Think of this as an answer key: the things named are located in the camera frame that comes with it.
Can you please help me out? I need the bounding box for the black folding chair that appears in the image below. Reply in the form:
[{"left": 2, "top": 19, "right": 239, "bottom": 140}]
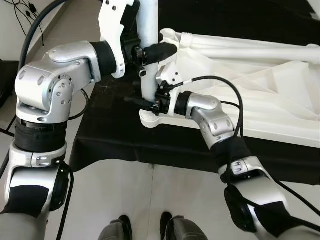
[{"left": 0, "top": 59, "right": 17, "bottom": 139}]

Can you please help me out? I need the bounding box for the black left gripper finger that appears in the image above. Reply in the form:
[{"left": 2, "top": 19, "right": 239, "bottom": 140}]
[{"left": 142, "top": 42, "right": 179, "bottom": 65}]

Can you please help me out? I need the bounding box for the black wall cable bundle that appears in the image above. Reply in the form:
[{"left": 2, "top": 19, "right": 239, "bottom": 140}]
[{"left": 10, "top": 0, "right": 47, "bottom": 47}]

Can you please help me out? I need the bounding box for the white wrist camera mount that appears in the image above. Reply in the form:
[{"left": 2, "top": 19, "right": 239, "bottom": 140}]
[
  {"left": 98, "top": 0, "right": 141, "bottom": 80},
  {"left": 155, "top": 61, "right": 184, "bottom": 117}
]

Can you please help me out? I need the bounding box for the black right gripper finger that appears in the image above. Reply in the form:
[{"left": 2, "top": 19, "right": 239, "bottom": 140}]
[{"left": 124, "top": 96, "right": 157, "bottom": 109}]

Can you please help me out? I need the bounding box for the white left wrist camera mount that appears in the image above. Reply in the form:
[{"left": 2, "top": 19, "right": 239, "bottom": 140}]
[{"left": 98, "top": 0, "right": 141, "bottom": 80}]

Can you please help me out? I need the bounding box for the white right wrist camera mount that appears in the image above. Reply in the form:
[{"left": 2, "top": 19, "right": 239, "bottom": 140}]
[{"left": 155, "top": 61, "right": 184, "bottom": 117}]

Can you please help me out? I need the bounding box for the black tablecloth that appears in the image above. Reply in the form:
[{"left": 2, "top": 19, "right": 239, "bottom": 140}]
[{"left": 70, "top": 0, "right": 320, "bottom": 187}]

